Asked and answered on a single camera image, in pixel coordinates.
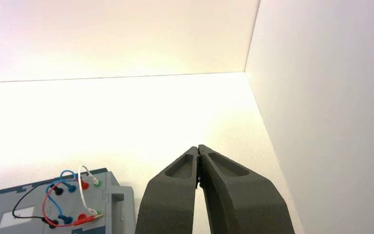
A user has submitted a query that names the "small white number display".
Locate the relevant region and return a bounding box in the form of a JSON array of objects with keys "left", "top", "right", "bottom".
[{"left": 0, "top": 206, "right": 36, "bottom": 229}]

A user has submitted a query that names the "red banana plug wire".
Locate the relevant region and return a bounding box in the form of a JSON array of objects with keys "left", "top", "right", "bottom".
[{"left": 41, "top": 175, "right": 104, "bottom": 227}]

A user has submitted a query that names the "grey and blue task box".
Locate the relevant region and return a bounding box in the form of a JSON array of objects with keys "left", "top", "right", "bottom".
[{"left": 0, "top": 168, "right": 137, "bottom": 234}]

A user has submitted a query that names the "white banana plug wire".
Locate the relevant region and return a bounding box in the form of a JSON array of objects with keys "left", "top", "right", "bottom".
[{"left": 78, "top": 165, "right": 103, "bottom": 216}]

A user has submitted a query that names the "black banana plug wire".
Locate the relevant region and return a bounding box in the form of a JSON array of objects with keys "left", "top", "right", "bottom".
[{"left": 12, "top": 184, "right": 64, "bottom": 229}]

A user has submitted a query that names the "blue banana plug wire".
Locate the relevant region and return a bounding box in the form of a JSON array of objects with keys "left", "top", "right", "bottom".
[{"left": 46, "top": 170, "right": 77, "bottom": 226}]

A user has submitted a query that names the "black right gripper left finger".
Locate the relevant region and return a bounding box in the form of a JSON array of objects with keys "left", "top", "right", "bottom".
[{"left": 135, "top": 146, "right": 199, "bottom": 234}]

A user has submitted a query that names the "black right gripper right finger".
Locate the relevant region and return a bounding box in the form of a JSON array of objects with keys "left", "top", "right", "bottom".
[{"left": 199, "top": 144, "right": 296, "bottom": 234}]

